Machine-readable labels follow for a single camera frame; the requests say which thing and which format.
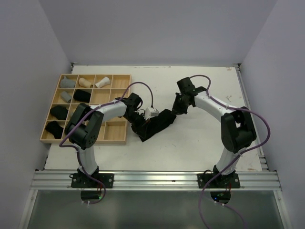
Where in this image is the black rolled underwear bottom row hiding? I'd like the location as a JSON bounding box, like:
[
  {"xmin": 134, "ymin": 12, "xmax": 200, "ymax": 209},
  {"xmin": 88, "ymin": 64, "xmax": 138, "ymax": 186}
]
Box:
[{"xmin": 45, "ymin": 121, "xmax": 63, "ymax": 139}]

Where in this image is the beige rolled underwear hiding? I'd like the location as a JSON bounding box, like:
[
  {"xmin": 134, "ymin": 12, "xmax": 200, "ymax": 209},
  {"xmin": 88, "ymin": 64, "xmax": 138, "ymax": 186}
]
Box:
[{"xmin": 78, "ymin": 77, "xmax": 93, "ymax": 88}]

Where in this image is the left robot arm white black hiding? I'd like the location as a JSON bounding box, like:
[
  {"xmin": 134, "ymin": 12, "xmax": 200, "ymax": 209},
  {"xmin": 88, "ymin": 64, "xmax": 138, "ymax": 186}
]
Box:
[{"xmin": 63, "ymin": 93, "xmax": 147, "ymax": 189}]

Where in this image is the black rolled underwear second row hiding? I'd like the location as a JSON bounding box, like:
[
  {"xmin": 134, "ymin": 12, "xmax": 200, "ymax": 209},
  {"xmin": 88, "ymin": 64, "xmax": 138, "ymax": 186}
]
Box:
[{"xmin": 73, "ymin": 89, "xmax": 91, "ymax": 103}]

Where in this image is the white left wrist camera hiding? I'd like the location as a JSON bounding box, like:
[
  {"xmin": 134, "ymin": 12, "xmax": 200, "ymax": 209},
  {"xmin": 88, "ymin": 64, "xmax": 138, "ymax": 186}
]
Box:
[{"xmin": 144, "ymin": 107, "xmax": 159, "ymax": 119}]

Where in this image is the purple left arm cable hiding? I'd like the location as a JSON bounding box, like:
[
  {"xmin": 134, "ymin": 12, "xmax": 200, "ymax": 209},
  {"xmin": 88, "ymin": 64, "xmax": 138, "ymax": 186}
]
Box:
[{"xmin": 59, "ymin": 82, "xmax": 154, "ymax": 205}]

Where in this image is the grey rolled underwear second row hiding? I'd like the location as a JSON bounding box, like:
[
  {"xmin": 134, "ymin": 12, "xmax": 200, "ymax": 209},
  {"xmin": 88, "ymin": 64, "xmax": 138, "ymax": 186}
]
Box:
[{"xmin": 60, "ymin": 91, "xmax": 72, "ymax": 103}]

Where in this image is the grey rolled underwear top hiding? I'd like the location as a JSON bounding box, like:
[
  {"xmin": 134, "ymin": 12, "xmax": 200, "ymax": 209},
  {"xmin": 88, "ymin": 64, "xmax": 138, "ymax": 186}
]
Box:
[{"xmin": 59, "ymin": 76, "xmax": 76, "ymax": 88}]

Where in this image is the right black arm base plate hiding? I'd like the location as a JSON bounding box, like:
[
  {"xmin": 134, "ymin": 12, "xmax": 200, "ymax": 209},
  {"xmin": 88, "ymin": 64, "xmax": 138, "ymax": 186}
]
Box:
[{"xmin": 197, "ymin": 170, "xmax": 241, "ymax": 189}]

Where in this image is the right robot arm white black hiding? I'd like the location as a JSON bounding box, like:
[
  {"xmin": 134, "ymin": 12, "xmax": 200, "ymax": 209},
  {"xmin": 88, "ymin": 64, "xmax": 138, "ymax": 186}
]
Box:
[{"xmin": 172, "ymin": 77, "xmax": 257, "ymax": 188}]

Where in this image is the aluminium mounting rail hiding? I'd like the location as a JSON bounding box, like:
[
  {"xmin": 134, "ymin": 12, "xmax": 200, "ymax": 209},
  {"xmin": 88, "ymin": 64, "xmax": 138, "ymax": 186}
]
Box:
[{"xmin": 30, "ymin": 170, "xmax": 281, "ymax": 191}]

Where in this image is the white underwear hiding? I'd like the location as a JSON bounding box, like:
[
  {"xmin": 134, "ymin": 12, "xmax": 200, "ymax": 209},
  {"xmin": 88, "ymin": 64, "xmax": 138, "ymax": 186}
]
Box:
[{"xmin": 95, "ymin": 77, "xmax": 111, "ymax": 88}]

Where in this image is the wooden compartment tray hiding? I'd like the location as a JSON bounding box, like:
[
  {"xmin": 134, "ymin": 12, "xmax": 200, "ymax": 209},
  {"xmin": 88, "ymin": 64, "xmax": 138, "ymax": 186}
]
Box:
[{"xmin": 39, "ymin": 73, "xmax": 132, "ymax": 145}]

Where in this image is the black rolled underwear third row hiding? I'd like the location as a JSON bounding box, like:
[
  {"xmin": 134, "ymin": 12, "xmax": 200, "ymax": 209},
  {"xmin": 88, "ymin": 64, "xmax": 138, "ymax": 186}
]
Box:
[{"xmin": 50, "ymin": 105, "xmax": 68, "ymax": 121}]

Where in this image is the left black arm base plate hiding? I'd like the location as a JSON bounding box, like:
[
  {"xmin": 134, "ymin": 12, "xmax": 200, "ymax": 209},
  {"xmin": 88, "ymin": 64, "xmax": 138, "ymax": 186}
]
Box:
[{"xmin": 69, "ymin": 172, "xmax": 114, "ymax": 188}]

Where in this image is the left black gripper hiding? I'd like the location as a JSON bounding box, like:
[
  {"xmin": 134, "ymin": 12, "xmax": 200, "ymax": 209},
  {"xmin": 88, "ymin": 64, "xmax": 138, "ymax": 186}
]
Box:
[{"xmin": 124, "ymin": 112, "xmax": 150, "ymax": 139}]

